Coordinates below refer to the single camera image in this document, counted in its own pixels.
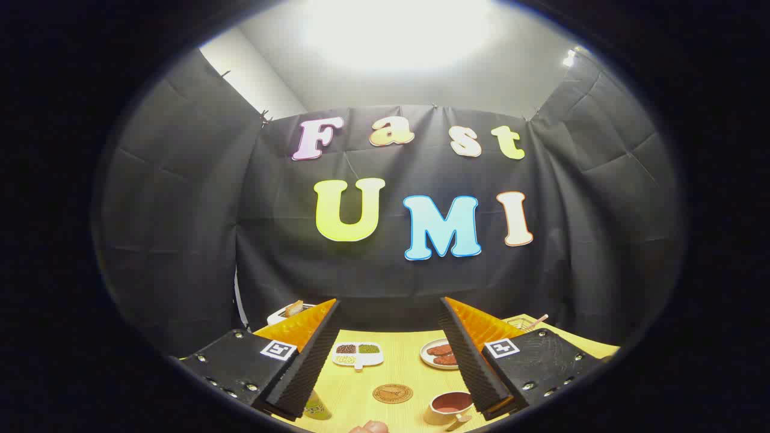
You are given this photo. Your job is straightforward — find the cream cup with wooden handle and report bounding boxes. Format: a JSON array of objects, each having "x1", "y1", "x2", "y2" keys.
[{"x1": 423, "y1": 391, "x2": 476, "y2": 432}]

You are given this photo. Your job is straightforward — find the white round plate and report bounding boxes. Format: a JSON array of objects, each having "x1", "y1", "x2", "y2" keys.
[{"x1": 420, "y1": 338, "x2": 461, "y2": 370}]

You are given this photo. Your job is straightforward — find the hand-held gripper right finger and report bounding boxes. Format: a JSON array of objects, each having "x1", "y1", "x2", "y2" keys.
[{"x1": 437, "y1": 296, "x2": 614, "y2": 422}]

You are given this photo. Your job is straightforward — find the wooden table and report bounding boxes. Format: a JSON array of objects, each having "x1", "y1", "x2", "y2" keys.
[{"x1": 253, "y1": 313, "x2": 620, "y2": 433}]

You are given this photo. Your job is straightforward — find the silver green juice bottle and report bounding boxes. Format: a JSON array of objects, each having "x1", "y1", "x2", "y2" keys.
[{"x1": 303, "y1": 389, "x2": 333, "y2": 421}]

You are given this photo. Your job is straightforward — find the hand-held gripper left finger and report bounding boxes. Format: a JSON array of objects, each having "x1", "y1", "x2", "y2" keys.
[{"x1": 170, "y1": 298, "x2": 342, "y2": 422}]

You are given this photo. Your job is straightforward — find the round cork coaster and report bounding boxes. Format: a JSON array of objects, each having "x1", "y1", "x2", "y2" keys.
[{"x1": 372, "y1": 384, "x2": 414, "y2": 404}]

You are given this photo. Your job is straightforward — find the white divided bean dish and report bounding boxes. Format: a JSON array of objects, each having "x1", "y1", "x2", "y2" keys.
[{"x1": 332, "y1": 342, "x2": 384, "y2": 372}]

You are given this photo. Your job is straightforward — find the white toaster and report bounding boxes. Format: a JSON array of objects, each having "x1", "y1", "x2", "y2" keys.
[{"x1": 267, "y1": 304, "x2": 318, "y2": 326}]

